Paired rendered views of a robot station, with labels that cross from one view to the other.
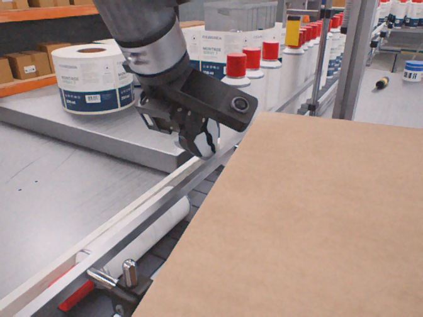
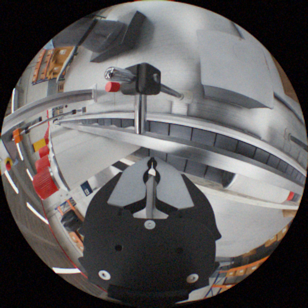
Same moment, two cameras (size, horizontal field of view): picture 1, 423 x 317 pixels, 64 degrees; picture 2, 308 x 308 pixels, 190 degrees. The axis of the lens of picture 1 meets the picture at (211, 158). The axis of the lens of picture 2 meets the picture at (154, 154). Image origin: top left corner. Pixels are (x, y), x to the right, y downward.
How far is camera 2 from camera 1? 0.45 m
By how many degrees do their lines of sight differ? 26
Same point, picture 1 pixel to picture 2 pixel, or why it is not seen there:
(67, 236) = (224, 207)
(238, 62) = (38, 184)
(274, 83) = (61, 137)
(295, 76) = (61, 131)
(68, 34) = not seen: hidden behind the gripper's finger
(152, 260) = (270, 161)
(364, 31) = (33, 104)
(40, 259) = (239, 209)
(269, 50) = (43, 153)
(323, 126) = not seen: outside the picture
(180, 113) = (207, 282)
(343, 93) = (63, 99)
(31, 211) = not seen: hidden behind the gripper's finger
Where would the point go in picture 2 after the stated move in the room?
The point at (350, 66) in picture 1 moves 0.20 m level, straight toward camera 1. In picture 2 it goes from (50, 102) to (55, 73)
